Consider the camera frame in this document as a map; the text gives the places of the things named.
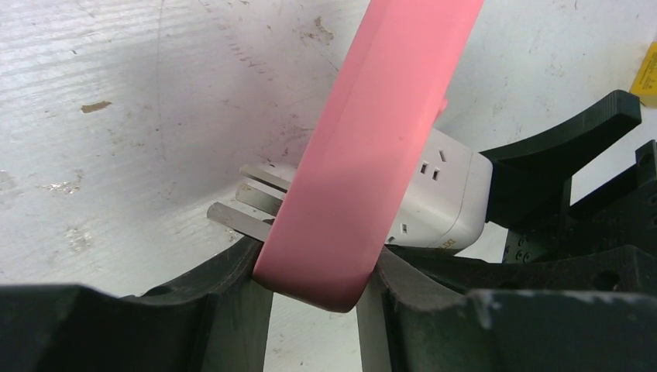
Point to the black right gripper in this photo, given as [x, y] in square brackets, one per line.
[619, 214]

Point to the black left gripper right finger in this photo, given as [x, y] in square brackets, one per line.
[409, 322]

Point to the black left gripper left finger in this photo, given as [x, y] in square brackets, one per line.
[212, 318]

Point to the white cube socket with tiger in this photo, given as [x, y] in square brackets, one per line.
[444, 206]

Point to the yellow cube socket plug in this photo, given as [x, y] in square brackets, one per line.
[644, 84]

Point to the pink triangular socket base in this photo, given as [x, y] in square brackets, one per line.
[330, 230]

